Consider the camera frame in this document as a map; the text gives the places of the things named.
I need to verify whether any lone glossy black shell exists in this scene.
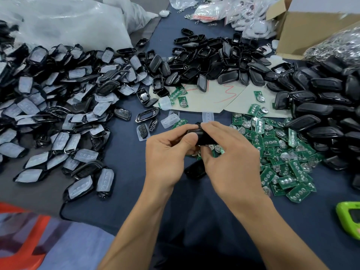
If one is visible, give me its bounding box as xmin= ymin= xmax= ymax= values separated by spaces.
xmin=184 ymin=158 xmax=208 ymax=179

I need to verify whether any person's left hand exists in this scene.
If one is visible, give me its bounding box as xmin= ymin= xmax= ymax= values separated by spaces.
xmin=145 ymin=123 xmax=200 ymax=196

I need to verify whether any person's right hand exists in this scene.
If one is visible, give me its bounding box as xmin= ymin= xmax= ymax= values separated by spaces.
xmin=199 ymin=121 xmax=268 ymax=210

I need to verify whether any pile of shells with pads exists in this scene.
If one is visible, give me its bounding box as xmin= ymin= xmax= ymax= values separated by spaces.
xmin=0 ymin=19 xmax=161 ymax=200

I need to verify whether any pile of assembled black fobs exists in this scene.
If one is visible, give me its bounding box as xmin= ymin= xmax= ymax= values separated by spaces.
xmin=273 ymin=53 xmax=360 ymax=189

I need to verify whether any clear bag of metal parts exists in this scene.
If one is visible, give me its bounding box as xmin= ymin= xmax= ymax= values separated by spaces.
xmin=304 ymin=28 xmax=360 ymax=65

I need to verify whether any pile of green circuit boards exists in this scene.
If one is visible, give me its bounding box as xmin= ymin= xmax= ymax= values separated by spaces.
xmin=169 ymin=87 xmax=321 ymax=203

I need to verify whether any red blue striped bag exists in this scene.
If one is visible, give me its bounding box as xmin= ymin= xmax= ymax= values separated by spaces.
xmin=0 ymin=202 xmax=116 ymax=270

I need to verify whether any clear plastic film piece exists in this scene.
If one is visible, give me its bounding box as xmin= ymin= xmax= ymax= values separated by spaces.
xmin=161 ymin=112 xmax=181 ymax=129

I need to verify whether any large white plastic bag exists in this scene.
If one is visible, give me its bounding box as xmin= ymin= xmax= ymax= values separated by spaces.
xmin=0 ymin=0 xmax=159 ymax=51

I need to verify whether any pile of black shell halves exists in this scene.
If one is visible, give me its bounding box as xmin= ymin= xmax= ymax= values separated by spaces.
xmin=135 ymin=28 xmax=293 ymax=105

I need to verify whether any clear bag with red label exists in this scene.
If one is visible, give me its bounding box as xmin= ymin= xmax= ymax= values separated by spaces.
xmin=191 ymin=3 xmax=228 ymax=23

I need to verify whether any heap of clear parts bags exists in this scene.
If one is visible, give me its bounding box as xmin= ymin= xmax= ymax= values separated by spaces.
xmin=225 ymin=0 xmax=278 ymax=40

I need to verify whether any yellow-green object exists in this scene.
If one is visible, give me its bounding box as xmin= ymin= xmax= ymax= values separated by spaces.
xmin=336 ymin=201 xmax=360 ymax=241

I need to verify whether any person's left forearm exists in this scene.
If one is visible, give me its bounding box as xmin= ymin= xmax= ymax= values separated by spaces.
xmin=98 ymin=185 xmax=175 ymax=270

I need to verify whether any small crumpled clear plastic bag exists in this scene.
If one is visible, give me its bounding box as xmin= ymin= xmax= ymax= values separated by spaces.
xmin=169 ymin=0 xmax=199 ymax=11

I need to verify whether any large open cardboard box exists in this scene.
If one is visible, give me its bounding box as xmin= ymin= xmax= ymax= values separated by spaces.
xmin=266 ymin=0 xmax=360 ymax=60

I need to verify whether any person's right forearm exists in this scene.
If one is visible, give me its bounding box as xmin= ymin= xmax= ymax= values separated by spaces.
xmin=231 ymin=194 xmax=330 ymax=270

